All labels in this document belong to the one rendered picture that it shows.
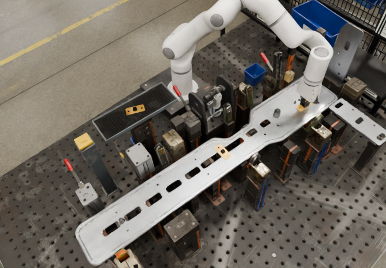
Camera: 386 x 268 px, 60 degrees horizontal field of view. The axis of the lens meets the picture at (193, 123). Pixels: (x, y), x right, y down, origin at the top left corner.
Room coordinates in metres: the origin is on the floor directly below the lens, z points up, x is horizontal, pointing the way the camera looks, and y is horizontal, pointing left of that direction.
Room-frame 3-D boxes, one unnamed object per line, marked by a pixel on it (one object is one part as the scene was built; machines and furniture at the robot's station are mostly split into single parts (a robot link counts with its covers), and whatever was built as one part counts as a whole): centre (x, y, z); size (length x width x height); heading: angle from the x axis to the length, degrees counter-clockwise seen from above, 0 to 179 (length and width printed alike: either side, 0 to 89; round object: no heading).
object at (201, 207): (0.68, 0.05, 0.84); 0.13 x 0.11 x 0.29; 32
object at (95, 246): (0.78, -0.11, 1.00); 1.38 x 0.22 x 0.02; 122
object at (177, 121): (0.93, 0.07, 0.90); 0.05 x 0.05 x 0.40; 32
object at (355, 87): (1.08, -0.82, 0.88); 0.08 x 0.08 x 0.36; 32
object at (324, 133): (0.84, -0.58, 0.87); 0.12 x 0.09 x 0.35; 32
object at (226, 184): (0.81, -0.12, 0.84); 0.13 x 0.05 x 0.29; 32
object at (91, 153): (0.82, 0.47, 0.92); 0.08 x 0.08 x 0.44; 32
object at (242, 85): (1.11, -0.27, 0.88); 0.11 x 0.09 x 0.37; 32
